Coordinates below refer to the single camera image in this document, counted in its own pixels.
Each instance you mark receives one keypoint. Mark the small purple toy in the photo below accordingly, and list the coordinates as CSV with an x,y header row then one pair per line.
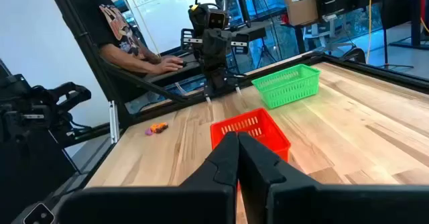
x,y
149,131

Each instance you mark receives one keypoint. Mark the small black camera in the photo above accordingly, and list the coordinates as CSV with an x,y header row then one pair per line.
x,y
38,215

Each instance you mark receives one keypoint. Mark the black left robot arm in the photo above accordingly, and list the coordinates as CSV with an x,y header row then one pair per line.
x,y
221,83

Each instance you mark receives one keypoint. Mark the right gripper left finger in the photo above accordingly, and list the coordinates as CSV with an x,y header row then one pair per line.
x,y
214,177

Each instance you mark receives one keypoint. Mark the cardboard box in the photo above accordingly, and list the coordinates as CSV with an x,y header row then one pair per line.
x,y
300,9

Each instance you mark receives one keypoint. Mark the red plastic basket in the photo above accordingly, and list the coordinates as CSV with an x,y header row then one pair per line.
x,y
254,120

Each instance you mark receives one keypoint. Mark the green plastic basket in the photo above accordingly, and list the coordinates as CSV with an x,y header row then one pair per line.
x,y
288,90

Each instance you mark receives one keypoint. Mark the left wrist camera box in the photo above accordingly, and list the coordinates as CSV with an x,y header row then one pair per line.
x,y
218,19

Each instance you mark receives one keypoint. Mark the small orange toy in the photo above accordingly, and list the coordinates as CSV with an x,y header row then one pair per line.
x,y
155,128

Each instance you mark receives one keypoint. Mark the whiteboard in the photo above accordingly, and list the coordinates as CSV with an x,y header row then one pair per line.
x,y
167,16

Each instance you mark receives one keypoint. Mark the person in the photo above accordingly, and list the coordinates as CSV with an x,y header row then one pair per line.
x,y
100,19

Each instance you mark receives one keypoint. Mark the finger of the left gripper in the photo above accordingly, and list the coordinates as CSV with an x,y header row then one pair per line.
x,y
210,54
224,54

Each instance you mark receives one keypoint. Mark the silver metal bracket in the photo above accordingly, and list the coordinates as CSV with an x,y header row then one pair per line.
x,y
114,123

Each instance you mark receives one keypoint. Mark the yellow tape tag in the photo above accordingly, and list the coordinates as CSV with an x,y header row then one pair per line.
x,y
194,7

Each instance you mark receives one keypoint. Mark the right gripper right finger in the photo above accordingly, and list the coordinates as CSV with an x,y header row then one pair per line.
x,y
261,177

